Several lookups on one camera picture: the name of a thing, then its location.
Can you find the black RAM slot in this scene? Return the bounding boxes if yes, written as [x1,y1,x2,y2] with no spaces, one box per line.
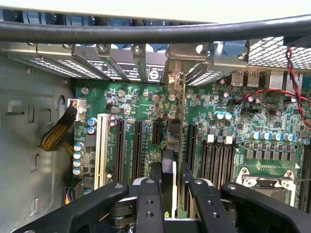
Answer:
[200,138,208,182]
[215,135,225,189]
[299,139,311,215]

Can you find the RAM slot with white latch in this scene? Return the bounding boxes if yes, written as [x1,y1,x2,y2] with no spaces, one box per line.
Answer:
[207,134,216,188]
[223,135,234,190]

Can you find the long black expansion slot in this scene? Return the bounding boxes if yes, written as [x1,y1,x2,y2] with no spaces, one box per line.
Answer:
[114,117,127,183]
[132,119,144,181]
[186,123,198,172]

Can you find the metal CPU socket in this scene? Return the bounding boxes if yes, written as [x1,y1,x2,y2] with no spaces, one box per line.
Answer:
[235,166,299,208]

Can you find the white PCI expansion slot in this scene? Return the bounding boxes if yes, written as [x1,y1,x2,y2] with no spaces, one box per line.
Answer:
[93,113,110,191]

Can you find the short black expansion slot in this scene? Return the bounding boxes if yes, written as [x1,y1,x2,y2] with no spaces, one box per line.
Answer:
[151,120,163,144]

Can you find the green motherboard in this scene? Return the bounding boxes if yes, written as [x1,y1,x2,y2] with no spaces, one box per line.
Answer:
[72,70,311,219]

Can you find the white power connector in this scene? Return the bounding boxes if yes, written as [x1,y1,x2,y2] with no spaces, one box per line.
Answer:
[67,98,87,122]

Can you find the silver USB port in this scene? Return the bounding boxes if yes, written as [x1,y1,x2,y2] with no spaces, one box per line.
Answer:
[230,69,245,87]
[246,69,260,87]

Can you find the perforated metal slot cover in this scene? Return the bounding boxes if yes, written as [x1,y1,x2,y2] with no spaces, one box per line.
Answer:
[132,44,149,83]
[35,43,85,80]
[72,44,115,81]
[96,44,133,83]

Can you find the silver network port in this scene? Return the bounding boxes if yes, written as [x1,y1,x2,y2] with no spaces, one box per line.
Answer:
[268,71,285,91]

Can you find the grey metal PC case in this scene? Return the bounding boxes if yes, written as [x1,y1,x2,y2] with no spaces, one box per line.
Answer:
[0,0,311,233]

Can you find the yellow and purple wire bundle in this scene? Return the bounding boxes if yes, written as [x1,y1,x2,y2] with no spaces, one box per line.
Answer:
[64,186,76,206]

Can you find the yellow black braided power cable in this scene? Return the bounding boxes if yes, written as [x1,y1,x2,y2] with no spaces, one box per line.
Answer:
[39,105,78,154]

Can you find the red and black twisted wire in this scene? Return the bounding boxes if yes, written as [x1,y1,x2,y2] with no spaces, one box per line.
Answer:
[235,46,311,127]

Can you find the thick black cable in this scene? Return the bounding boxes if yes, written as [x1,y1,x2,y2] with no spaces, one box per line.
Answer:
[0,14,311,45]

